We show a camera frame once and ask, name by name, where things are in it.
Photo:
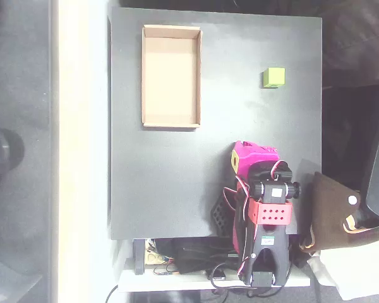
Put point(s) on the black table clamp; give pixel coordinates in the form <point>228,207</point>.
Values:
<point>139,257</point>

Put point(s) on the white crumpled sheet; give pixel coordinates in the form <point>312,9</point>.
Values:
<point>360,274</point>

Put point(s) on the small black usb plug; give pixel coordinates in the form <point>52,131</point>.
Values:
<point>219,274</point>

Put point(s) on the brown leather bag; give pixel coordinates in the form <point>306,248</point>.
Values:
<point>328,214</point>

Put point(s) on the magenta gripper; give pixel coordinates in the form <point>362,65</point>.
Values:
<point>259,153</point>

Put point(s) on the beige controller circuit board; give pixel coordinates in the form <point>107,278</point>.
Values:
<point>152,256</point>

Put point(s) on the white shelf board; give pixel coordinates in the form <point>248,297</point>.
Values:
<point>177,281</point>

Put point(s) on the green cube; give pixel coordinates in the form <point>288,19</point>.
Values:
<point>274,77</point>

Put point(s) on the shallow cardboard box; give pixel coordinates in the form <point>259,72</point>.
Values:
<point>170,79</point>

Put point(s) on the black power adapter brick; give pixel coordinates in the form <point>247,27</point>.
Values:
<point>202,255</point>

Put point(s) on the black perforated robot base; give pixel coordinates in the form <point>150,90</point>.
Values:
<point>219,217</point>

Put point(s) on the black round cylinder object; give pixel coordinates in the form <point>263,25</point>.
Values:
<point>6,151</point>

